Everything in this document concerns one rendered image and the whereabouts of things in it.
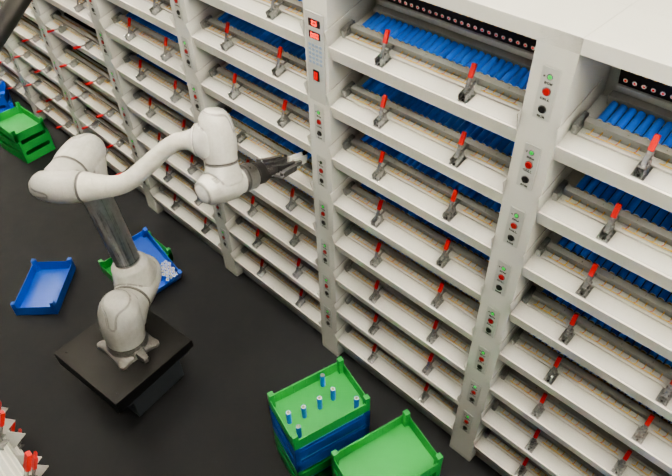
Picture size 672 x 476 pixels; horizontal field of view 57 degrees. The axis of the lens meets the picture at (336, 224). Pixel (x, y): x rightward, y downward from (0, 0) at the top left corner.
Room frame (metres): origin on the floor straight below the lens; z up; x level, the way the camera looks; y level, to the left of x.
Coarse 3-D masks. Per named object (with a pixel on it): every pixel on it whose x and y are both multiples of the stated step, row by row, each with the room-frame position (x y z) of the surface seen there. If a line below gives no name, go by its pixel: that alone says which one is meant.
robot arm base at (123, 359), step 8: (104, 344) 1.48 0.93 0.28; (144, 344) 1.47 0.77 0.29; (152, 344) 1.49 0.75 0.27; (112, 352) 1.43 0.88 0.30; (120, 352) 1.42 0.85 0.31; (128, 352) 1.42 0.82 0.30; (136, 352) 1.43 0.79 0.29; (144, 352) 1.44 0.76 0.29; (120, 360) 1.41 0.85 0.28; (128, 360) 1.41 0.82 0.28; (144, 360) 1.42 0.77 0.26; (120, 368) 1.37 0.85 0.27
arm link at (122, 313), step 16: (128, 288) 1.60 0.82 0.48; (112, 304) 1.48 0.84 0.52; (128, 304) 1.49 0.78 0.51; (144, 304) 1.56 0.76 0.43; (112, 320) 1.44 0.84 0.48; (128, 320) 1.45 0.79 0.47; (144, 320) 1.52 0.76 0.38; (112, 336) 1.42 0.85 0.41; (128, 336) 1.43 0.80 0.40; (144, 336) 1.49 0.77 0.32
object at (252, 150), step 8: (224, 104) 2.15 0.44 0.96; (240, 144) 1.95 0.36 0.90; (248, 144) 1.94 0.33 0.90; (256, 144) 1.93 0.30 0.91; (248, 152) 1.91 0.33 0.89; (256, 152) 1.89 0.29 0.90; (264, 152) 1.89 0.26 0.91; (272, 152) 1.88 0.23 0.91; (288, 176) 1.75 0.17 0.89; (296, 176) 1.74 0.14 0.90; (304, 176) 1.73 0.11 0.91; (312, 176) 1.73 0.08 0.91; (296, 184) 1.73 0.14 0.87; (304, 184) 1.70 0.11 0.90; (312, 184) 1.65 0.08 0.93; (312, 192) 1.67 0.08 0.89
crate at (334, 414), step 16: (336, 368) 1.30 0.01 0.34; (304, 384) 1.23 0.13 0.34; (320, 384) 1.25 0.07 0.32; (336, 384) 1.24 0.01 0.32; (352, 384) 1.24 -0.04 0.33; (272, 400) 1.16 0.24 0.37; (288, 400) 1.18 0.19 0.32; (304, 400) 1.18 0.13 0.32; (336, 400) 1.18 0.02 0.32; (352, 400) 1.18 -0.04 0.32; (368, 400) 1.14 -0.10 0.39; (320, 416) 1.12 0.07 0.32; (336, 416) 1.12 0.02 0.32; (352, 416) 1.10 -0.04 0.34; (288, 432) 1.03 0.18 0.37; (304, 432) 1.06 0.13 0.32; (320, 432) 1.04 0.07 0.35
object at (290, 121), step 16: (208, 64) 2.12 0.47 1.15; (224, 64) 2.17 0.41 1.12; (208, 80) 2.09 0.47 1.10; (224, 80) 2.06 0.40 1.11; (240, 80) 2.02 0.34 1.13; (256, 80) 2.01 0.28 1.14; (224, 96) 1.99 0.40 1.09; (240, 96) 1.97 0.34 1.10; (256, 96) 1.95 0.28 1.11; (272, 96) 1.90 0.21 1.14; (288, 96) 1.89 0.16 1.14; (240, 112) 1.94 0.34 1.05; (256, 112) 1.87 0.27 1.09; (272, 112) 1.85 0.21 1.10; (288, 112) 1.84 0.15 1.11; (304, 112) 1.79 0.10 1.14; (272, 128) 1.80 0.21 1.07; (288, 128) 1.76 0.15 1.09; (304, 128) 1.74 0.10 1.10; (304, 144) 1.68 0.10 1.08
